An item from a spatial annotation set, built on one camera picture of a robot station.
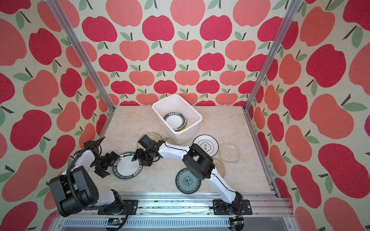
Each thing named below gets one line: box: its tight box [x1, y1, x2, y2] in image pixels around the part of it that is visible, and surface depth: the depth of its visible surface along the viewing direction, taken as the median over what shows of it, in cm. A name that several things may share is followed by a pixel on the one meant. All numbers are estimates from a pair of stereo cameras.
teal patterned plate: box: [175, 167, 202, 195], surface depth 84 cm
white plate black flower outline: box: [192, 134, 220, 157], surface depth 103 cm
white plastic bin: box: [152, 94, 203, 145], surface depth 106 cm
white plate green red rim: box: [163, 111, 187, 131], surface depth 113 cm
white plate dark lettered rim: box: [112, 151, 144, 180], surface depth 88 cm
